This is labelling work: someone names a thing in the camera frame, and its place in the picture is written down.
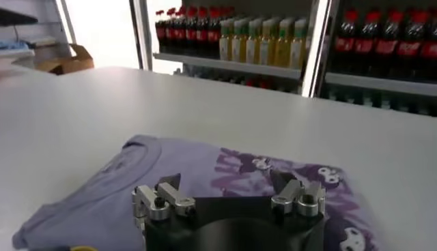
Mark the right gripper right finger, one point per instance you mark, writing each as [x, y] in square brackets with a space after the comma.
[307, 201]

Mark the open cardboard box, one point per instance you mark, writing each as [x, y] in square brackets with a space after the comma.
[65, 61]

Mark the cola bottle red cap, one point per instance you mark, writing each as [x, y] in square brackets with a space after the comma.
[364, 46]
[214, 35]
[430, 50]
[386, 47]
[180, 34]
[170, 34]
[345, 44]
[409, 48]
[191, 34]
[202, 35]
[160, 34]

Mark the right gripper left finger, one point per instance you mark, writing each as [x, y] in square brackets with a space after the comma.
[150, 204]

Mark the light blue folded cloth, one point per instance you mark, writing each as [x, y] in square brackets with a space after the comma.
[13, 45]

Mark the purple t-shirt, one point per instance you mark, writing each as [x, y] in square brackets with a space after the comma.
[102, 204]

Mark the yellow round connector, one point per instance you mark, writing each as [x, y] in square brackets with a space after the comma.
[83, 248]

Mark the yellow juice bottle green label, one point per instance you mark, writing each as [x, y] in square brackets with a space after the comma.
[268, 51]
[298, 54]
[225, 47]
[283, 52]
[253, 51]
[239, 49]

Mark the small cola bottle red label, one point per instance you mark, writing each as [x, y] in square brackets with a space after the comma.
[250, 82]
[265, 83]

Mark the grey metal shelf unit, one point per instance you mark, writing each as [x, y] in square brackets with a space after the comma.
[375, 83]
[222, 66]

